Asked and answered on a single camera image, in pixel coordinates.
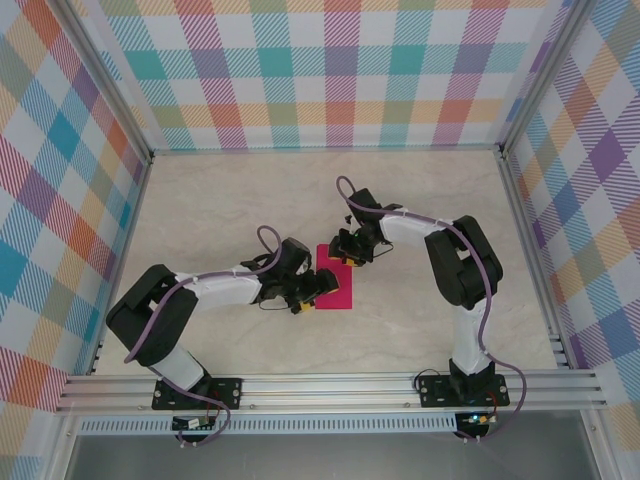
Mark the pink paper sheet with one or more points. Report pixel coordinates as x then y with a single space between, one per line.
340 295

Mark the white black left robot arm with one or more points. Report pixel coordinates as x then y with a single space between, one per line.
220 292

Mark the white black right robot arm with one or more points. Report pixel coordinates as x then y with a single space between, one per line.
465 340

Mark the small circuit board green light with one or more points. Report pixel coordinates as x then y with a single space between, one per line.
477 419

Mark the wide aluminium mounting rail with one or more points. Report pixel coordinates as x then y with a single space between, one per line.
325 390

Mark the aluminium frame rail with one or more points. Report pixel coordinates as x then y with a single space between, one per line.
120 270
325 150
537 270

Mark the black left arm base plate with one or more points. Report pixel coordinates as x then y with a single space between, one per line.
227 392

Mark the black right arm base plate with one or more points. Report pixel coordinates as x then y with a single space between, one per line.
432 390

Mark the aluminium frame post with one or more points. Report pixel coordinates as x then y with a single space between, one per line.
107 82
545 75

